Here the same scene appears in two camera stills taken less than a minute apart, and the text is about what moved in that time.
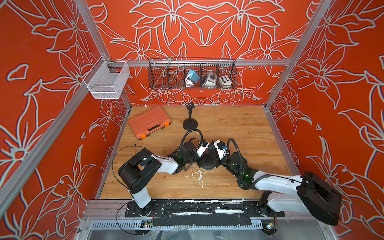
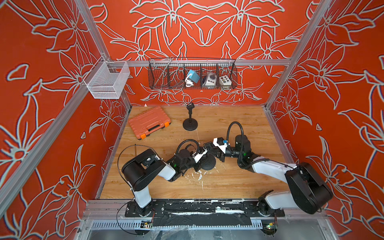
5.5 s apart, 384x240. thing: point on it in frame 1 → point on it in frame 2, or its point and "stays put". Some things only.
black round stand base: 189,124 stays put
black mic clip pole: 212,149 stays put
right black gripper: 217,163 → 221,155
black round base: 208,162 stays put
